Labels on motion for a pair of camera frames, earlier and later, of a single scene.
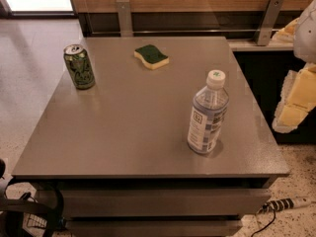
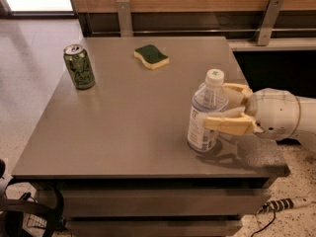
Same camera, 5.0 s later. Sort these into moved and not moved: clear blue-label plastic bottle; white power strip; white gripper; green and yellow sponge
Moved: white gripper
Not moved: clear blue-label plastic bottle; green and yellow sponge; white power strip
